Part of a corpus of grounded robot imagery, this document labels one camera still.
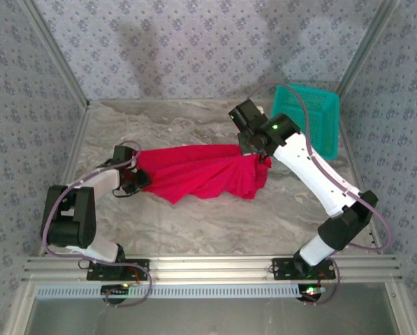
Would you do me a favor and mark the red t-shirt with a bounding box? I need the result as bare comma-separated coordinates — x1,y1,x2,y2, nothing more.
136,143,272,205

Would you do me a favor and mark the teal plastic basket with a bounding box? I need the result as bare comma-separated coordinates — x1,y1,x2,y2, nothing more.
270,83,341,161

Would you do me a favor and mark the left controller board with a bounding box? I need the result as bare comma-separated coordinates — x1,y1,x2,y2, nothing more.
101,284,131,301

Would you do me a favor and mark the controller board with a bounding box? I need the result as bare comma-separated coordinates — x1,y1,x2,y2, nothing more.
297,284,326,303
101,284,131,301

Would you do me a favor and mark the grey metal panel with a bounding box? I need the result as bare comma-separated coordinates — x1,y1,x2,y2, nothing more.
26,298,401,335

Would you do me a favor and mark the right controller board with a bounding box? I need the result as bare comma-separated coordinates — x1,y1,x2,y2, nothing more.
297,284,326,303

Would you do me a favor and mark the aluminium side rail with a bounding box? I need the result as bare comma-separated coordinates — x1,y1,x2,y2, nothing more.
38,104,92,258
339,139,386,255

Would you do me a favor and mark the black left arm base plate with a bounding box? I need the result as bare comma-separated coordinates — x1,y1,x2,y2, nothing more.
86,258,150,282

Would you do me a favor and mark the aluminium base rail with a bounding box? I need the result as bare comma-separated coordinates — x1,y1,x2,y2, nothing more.
22,256,403,283

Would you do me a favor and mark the aluminium frame post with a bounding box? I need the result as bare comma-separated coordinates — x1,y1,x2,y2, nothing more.
335,0,403,97
19,0,92,110

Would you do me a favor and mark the grey slotted cable duct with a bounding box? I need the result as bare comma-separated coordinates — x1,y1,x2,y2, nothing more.
35,281,300,300

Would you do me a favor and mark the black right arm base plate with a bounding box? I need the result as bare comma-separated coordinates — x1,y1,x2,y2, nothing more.
271,257,337,281

